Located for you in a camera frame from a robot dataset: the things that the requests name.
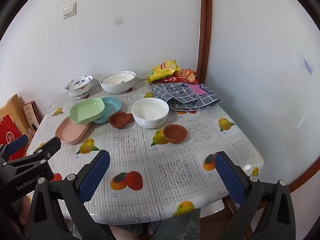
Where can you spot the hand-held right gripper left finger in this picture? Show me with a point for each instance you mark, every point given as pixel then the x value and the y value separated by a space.
pixel 96 175

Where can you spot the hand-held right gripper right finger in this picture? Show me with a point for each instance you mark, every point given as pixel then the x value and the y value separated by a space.
pixel 230 177

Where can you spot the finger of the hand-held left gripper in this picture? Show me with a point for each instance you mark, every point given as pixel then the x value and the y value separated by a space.
pixel 15 143
pixel 48 147

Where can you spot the pink square plate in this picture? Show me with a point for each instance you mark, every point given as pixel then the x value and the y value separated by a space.
pixel 71 132

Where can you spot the green square plate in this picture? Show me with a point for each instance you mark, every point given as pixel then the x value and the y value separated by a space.
pixel 87 110

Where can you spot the blue square plate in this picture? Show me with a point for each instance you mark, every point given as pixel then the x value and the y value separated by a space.
pixel 112 106

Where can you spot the red paper bag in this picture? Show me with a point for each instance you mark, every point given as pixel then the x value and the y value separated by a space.
pixel 10 132

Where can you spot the wooden chair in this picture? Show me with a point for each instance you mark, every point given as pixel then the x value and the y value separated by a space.
pixel 231 206

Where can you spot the patterned flat box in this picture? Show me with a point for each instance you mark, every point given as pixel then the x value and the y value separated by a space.
pixel 31 115

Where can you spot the brown cardboard bag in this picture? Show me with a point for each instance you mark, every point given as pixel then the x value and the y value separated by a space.
pixel 12 105

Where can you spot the fruit print tablecloth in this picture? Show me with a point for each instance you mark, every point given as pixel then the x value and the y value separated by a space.
pixel 155 170

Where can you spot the small brown bowl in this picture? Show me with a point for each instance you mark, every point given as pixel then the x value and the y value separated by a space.
pixel 131 118
pixel 118 120
pixel 175 133

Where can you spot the blue patterned footed bowl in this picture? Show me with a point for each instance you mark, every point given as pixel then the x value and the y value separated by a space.
pixel 78 86

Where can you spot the wooden baseboard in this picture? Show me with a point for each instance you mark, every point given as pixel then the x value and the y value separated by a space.
pixel 303 180

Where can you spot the plain white bowl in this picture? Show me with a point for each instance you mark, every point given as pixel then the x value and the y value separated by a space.
pixel 150 112

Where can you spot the large white bowl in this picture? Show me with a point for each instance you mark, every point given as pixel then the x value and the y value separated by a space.
pixel 117 88

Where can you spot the grey checkered cloth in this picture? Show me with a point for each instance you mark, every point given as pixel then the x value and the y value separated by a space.
pixel 180 98

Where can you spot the white bowl with orange print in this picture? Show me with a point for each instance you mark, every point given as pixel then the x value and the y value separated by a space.
pixel 117 79

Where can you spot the red chips bag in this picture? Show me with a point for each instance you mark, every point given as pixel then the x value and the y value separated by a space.
pixel 186 76

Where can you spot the yellow chips bag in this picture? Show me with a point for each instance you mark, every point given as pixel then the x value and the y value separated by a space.
pixel 162 71

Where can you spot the white light switch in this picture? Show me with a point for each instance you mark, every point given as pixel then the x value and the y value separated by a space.
pixel 68 10

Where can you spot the wooden door frame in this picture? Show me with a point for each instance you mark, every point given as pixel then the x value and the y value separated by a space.
pixel 206 30

